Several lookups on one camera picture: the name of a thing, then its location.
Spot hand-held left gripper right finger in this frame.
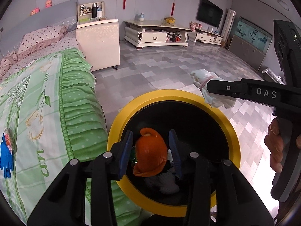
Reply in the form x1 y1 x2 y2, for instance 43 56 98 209
168 129 274 226

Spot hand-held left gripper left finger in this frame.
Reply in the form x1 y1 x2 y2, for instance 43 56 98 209
27 129 134 226

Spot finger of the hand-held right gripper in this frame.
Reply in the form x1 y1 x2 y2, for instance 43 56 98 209
208 78 286 106

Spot orange peel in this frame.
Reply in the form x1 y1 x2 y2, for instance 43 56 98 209
133 127 169 177

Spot pale cloth bundle pink band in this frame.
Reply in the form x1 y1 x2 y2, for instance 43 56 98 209
190 69 237 110

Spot yellow rimmed black bin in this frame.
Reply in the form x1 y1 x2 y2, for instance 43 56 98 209
107 89 242 218

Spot person's right hand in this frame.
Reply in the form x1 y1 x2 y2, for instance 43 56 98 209
264 117 285 173

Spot silver foil roll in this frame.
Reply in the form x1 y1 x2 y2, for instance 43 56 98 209
262 67 286 85

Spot white knotted cloth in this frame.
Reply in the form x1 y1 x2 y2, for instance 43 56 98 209
150 169 181 194

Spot fish tank on grey cabinet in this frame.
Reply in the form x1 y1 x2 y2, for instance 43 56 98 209
228 16 273 72

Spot white standing air conditioner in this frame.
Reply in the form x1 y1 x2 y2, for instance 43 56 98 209
222 9 236 46

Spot long cream television cabinet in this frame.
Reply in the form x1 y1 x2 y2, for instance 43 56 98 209
188 27 224 46

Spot green floral bedsheet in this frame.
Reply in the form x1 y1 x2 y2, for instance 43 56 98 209
0 48 152 226

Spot cream television cabinet with drawer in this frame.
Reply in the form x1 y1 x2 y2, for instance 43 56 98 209
124 19 193 50

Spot cream bedside cabinet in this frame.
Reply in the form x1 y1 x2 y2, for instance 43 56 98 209
75 19 121 72

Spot orange snack packet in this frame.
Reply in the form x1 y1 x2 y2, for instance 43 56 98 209
3 127 17 154

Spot blue glove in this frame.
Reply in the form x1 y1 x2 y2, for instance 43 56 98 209
0 133 15 179

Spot pink polka dot pillow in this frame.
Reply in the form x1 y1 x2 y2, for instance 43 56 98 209
17 25 70 59

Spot pink polka dot quilt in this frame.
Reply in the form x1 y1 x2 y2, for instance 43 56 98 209
0 50 20 83

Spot grey bed headboard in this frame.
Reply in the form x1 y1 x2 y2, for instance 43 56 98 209
0 0 79 57

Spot wall mounted television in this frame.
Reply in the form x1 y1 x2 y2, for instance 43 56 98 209
196 0 224 28

